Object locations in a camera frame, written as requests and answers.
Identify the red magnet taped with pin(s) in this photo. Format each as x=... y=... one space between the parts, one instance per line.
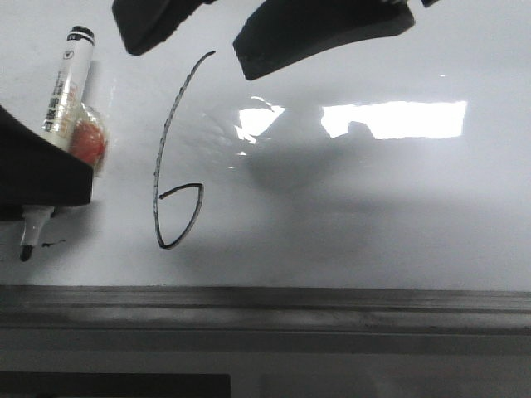
x=90 y=139

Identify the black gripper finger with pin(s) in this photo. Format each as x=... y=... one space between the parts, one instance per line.
x=280 y=33
x=143 y=24
x=37 y=173

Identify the grey metal whiteboard tray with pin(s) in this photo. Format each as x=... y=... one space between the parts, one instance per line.
x=261 y=309

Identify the white whiteboard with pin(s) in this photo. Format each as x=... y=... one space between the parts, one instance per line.
x=396 y=163

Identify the white black whiteboard marker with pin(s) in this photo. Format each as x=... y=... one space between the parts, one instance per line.
x=62 y=115

